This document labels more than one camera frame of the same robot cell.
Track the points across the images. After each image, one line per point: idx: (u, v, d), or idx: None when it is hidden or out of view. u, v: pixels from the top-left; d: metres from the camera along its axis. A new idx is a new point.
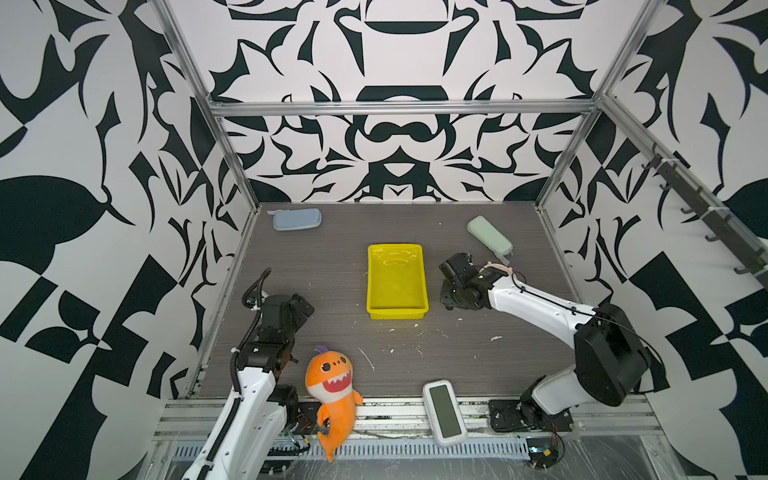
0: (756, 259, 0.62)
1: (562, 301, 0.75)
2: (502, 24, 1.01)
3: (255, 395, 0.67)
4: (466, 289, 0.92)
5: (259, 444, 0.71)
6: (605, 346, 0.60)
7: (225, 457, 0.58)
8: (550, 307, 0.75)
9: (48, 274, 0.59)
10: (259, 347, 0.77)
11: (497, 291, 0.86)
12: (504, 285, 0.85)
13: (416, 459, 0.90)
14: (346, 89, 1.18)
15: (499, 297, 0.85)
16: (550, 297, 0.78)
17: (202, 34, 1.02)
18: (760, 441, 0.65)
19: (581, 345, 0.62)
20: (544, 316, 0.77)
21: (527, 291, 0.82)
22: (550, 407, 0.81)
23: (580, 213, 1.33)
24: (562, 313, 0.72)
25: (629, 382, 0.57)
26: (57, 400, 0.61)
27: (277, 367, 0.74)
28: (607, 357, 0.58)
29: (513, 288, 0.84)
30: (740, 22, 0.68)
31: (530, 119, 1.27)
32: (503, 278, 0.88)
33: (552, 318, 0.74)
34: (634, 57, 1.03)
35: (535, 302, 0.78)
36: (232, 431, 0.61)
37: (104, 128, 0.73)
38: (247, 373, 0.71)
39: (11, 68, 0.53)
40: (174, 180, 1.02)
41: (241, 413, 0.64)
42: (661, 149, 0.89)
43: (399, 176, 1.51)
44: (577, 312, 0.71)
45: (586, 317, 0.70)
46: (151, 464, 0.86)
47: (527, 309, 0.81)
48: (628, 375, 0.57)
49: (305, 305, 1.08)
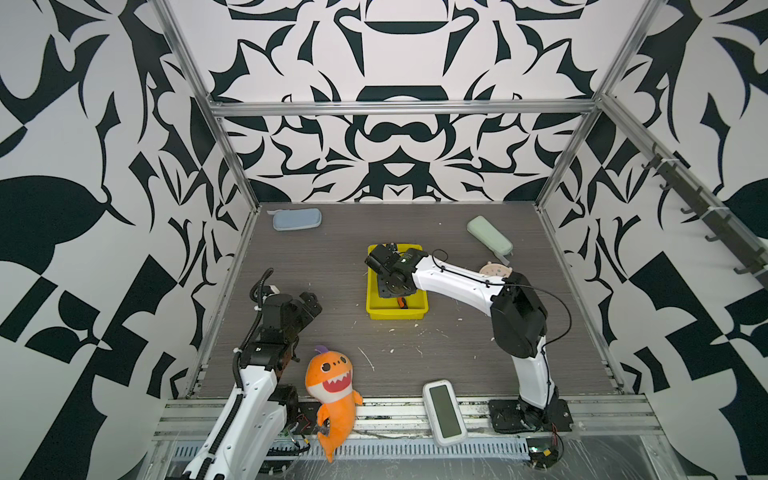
0: (756, 258, 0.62)
1: (479, 276, 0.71)
2: (502, 24, 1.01)
3: (257, 392, 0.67)
4: (390, 276, 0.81)
5: (260, 443, 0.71)
6: (515, 314, 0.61)
7: (227, 450, 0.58)
8: (467, 282, 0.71)
9: (47, 274, 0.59)
10: (262, 345, 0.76)
11: (420, 275, 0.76)
12: (424, 267, 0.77)
13: (416, 459, 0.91)
14: (346, 89, 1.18)
15: (422, 280, 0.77)
16: (466, 273, 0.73)
17: (202, 34, 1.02)
18: (760, 441, 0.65)
19: (496, 316, 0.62)
20: (462, 292, 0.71)
21: (448, 269, 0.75)
22: (540, 400, 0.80)
23: (580, 213, 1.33)
24: (478, 288, 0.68)
25: (535, 336, 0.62)
26: (57, 400, 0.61)
27: (279, 365, 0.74)
28: (517, 323, 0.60)
29: (433, 267, 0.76)
30: (740, 23, 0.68)
31: (530, 119, 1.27)
32: (424, 259, 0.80)
33: (469, 294, 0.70)
34: (634, 57, 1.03)
35: (455, 280, 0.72)
36: (235, 425, 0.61)
37: (104, 128, 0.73)
38: (249, 370, 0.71)
39: (11, 68, 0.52)
40: (174, 180, 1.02)
41: (244, 408, 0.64)
42: (661, 149, 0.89)
43: (399, 176, 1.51)
44: (491, 284, 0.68)
45: (498, 287, 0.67)
46: (151, 464, 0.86)
47: (448, 288, 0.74)
48: (534, 331, 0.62)
49: (312, 305, 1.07)
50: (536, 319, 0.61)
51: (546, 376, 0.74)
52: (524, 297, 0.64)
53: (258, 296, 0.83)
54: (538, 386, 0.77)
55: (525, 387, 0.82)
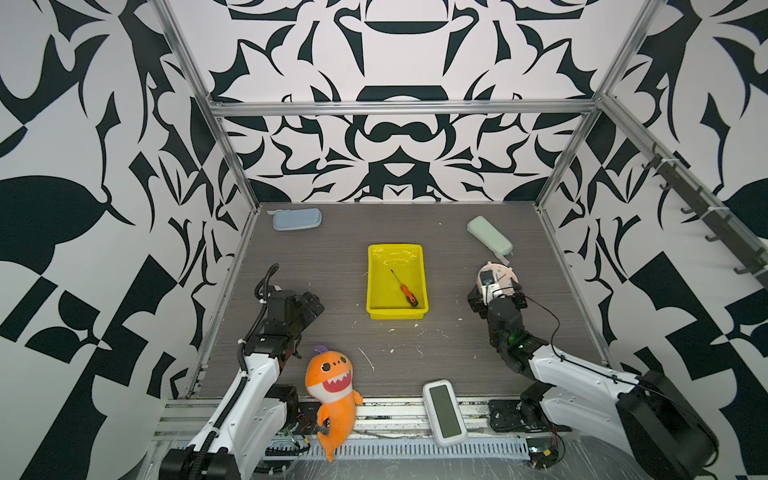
0: (756, 258, 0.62)
1: (603, 370, 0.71)
2: (503, 24, 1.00)
3: (261, 377, 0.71)
4: (508, 359, 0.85)
5: (260, 433, 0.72)
6: (650, 418, 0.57)
7: (231, 427, 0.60)
8: (590, 376, 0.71)
9: (47, 274, 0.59)
10: (266, 337, 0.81)
11: (537, 364, 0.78)
12: (542, 356, 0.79)
13: (416, 459, 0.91)
14: (346, 89, 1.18)
15: (542, 373, 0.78)
16: (589, 365, 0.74)
17: (201, 34, 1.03)
18: (759, 442, 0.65)
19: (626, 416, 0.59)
20: (585, 386, 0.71)
21: (568, 360, 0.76)
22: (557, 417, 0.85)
23: (580, 213, 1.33)
24: (602, 382, 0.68)
25: (685, 453, 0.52)
26: (57, 400, 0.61)
27: (282, 356, 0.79)
28: (649, 422, 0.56)
29: (553, 356, 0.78)
30: (741, 22, 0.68)
31: (530, 119, 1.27)
32: (543, 348, 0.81)
33: (591, 388, 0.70)
34: (634, 57, 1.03)
35: (575, 372, 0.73)
36: (238, 405, 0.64)
37: (104, 128, 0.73)
38: (254, 357, 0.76)
39: (11, 68, 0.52)
40: (174, 180, 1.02)
41: (248, 390, 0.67)
42: (661, 149, 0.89)
43: (400, 176, 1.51)
44: (619, 381, 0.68)
45: (629, 387, 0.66)
46: (151, 464, 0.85)
47: (572, 384, 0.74)
48: (685, 448, 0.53)
49: (315, 303, 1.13)
50: (693, 439, 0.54)
51: (599, 433, 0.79)
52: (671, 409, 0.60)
53: (263, 288, 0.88)
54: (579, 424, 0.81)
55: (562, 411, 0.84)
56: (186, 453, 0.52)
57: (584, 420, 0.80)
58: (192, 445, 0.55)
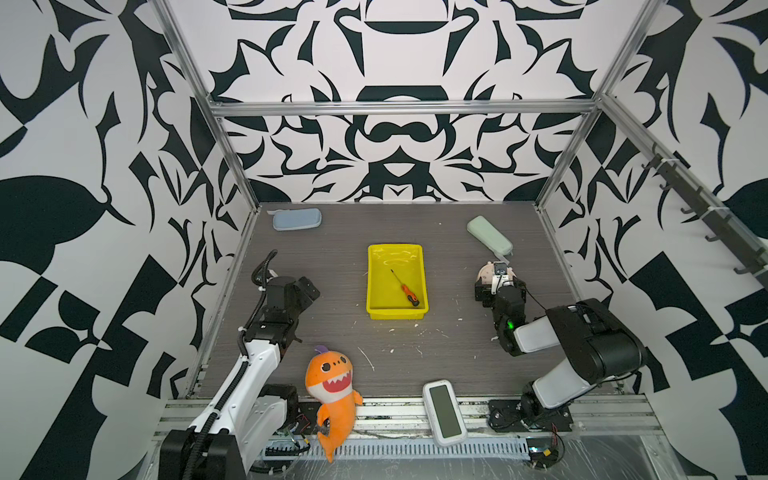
0: (757, 259, 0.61)
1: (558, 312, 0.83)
2: (502, 24, 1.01)
3: (261, 362, 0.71)
4: (503, 339, 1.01)
5: (260, 427, 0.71)
6: (574, 322, 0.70)
7: (233, 409, 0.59)
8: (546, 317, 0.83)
9: (47, 274, 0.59)
10: (267, 324, 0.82)
11: (520, 336, 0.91)
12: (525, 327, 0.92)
13: (416, 459, 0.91)
14: (347, 89, 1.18)
15: (524, 341, 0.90)
16: None
17: (201, 34, 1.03)
18: (759, 443, 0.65)
19: (560, 328, 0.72)
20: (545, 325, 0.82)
21: None
22: (549, 400, 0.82)
23: (580, 213, 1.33)
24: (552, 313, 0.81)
25: (610, 356, 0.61)
26: (56, 400, 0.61)
27: (283, 344, 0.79)
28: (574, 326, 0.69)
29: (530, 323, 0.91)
30: (741, 22, 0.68)
31: (530, 119, 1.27)
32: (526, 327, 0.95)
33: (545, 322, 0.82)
34: (635, 56, 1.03)
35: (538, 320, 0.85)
36: (240, 389, 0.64)
37: (104, 128, 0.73)
38: (256, 343, 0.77)
39: (11, 68, 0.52)
40: (174, 180, 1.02)
41: (249, 374, 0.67)
42: (661, 149, 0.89)
43: (400, 176, 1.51)
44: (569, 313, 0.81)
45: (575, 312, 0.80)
46: (150, 464, 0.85)
47: (538, 335, 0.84)
48: (597, 339, 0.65)
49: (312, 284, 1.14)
50: (613, 338, 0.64)
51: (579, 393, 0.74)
52: (601, 324, 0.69)
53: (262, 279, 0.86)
54: (559, 390, 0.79)
55: (545, 383, 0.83)
56: (187, 433, 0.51)
57: (561, 385, 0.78)
58: (193, 426, 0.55)
